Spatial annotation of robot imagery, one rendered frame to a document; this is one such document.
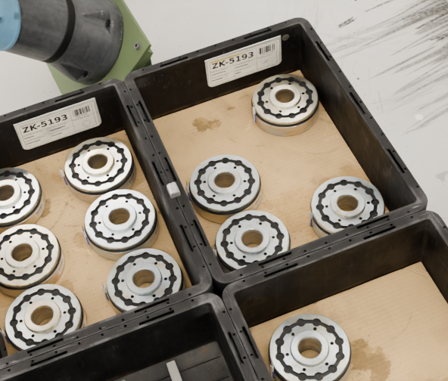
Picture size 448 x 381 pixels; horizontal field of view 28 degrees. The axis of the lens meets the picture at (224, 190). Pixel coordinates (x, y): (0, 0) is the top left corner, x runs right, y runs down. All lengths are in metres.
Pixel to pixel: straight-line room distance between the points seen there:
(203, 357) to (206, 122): 0.40
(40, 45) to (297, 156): 0.44
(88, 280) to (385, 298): 0.41
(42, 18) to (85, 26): 0.08
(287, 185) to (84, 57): 0.41
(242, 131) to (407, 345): 0.43
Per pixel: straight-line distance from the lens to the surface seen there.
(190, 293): 1.11
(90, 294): 1.25
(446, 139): 1.55
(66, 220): 1.32
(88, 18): 1.49
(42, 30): 1.44
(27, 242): 1.27
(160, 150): 1.24
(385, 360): 1.17
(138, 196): 1.28
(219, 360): 1.17
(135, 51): 1.47
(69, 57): 1.49
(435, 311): 1.21
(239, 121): 1.40
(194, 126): 1.40
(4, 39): 1.43
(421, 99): 1.61
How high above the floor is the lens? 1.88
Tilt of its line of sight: 53 degrees down
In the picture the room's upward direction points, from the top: 7 degrees counter-clockwise
